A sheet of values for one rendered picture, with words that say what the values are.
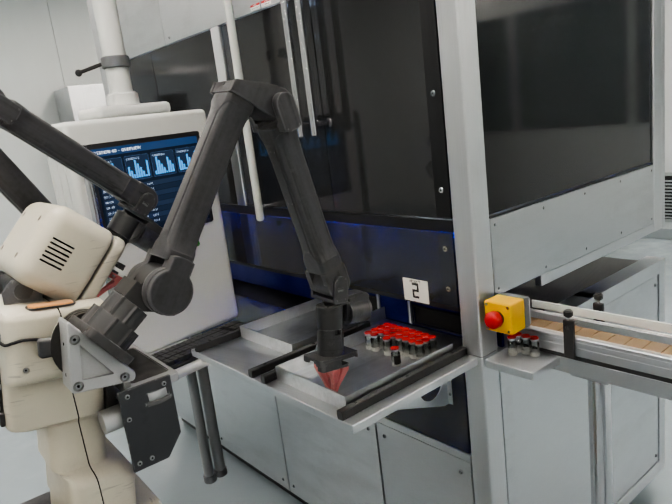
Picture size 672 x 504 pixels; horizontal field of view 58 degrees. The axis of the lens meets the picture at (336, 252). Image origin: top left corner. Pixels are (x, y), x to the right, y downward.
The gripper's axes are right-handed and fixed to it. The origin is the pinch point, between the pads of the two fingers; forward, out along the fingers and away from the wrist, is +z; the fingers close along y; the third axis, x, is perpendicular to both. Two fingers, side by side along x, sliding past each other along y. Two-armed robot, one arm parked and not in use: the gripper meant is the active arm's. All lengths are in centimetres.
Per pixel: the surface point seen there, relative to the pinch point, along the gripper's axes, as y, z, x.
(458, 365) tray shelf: 30.0, -1.4, -9.9
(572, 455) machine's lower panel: 79, 38, -12
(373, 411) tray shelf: 2.8, 1.8, -9.9
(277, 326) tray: 21, -1, 51
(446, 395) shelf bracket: 36.3, 10.4, -0.9
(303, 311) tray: 32, -3, 54
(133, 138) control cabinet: -4, -58, 89
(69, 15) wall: 122, -195, 545
